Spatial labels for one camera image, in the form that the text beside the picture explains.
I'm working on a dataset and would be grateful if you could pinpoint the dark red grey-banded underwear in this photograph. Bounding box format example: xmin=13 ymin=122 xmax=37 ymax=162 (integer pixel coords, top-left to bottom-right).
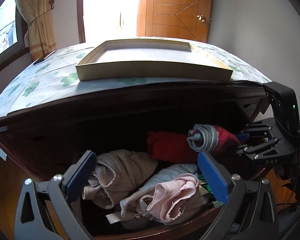
xmin=187 ymin=124 xmax=240 ymax=154

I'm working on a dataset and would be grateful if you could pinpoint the bright red underwear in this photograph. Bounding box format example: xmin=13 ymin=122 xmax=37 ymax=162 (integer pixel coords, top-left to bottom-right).
xmin=147 ymin=132 xmax=198 ymax=164

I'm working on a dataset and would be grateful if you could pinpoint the beige dotted underwear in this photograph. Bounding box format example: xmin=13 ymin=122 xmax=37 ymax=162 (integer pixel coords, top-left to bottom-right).
xmin=82 ymin=150 xmax=158 ymax=209

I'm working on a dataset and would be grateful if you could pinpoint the pink lace underwear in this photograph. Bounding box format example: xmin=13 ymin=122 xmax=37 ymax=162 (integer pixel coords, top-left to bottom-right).
xmin=120 ymin=173 xmax=210 ymax=225

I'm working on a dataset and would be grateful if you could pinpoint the green underwear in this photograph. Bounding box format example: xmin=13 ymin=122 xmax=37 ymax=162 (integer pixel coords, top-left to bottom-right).
xmin=198 ymin=174 xmax=214 ymax=198

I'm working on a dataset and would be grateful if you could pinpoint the light blue dotted underwear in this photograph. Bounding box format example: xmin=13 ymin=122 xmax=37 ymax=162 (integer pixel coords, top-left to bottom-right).
xmin=137 ymin=164 xmax=199 ymax=196

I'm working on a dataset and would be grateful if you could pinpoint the wooden drawer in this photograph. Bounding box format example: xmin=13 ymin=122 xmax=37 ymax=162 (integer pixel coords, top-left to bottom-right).
xmin=0 ymin=129 xmax=266 ymax=240

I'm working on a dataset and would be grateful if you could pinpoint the person's right hand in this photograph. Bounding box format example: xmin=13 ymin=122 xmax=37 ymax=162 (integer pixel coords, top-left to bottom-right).
xmin=274 ymin=151 xmax=300 ymax=180

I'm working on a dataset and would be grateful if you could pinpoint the brass door knob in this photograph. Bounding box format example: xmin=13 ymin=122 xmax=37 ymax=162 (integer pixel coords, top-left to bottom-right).
xmin=197 ymin=15 xmax=206 ymax=23

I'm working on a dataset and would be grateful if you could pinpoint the wooden door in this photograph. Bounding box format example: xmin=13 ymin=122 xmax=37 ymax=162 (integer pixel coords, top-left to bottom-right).
xmin=136 ymin=0 xmax=213 ymax=42

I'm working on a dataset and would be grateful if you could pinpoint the green floral table cloth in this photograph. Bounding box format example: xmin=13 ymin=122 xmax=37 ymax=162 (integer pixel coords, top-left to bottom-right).
xmin=0 ymin=38 xmax=271 ymax=118

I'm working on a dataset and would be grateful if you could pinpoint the black phone on dresser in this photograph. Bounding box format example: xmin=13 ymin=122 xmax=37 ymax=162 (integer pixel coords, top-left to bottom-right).
xmin=33 ymin=50 xmax=55 ymax=65

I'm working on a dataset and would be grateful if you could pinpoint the shallow cardboard box tray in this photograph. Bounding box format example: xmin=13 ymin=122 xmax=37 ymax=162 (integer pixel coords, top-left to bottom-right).
xmin=76 ymin=37 xmax=233 ymax=82

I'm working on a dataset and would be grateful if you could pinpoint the window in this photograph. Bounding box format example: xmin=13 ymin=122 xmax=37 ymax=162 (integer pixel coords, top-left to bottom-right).
xmin=0 ymin=0 xmax=25 ymax=58

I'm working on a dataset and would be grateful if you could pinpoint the curtain tieback hook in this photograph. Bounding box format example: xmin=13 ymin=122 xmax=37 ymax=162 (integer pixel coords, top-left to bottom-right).
xmin=49 ymin=0 xmax=55 ymax=10

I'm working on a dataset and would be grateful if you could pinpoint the beige tied curtain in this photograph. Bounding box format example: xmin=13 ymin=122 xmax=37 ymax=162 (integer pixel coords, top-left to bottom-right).
xmin=14 ymin=0 xmax=56 ymax=61

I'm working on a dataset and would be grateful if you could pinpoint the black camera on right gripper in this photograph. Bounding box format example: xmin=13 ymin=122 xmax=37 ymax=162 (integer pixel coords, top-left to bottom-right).
xmin=263 ymin=81 xmax=300 ymax=142

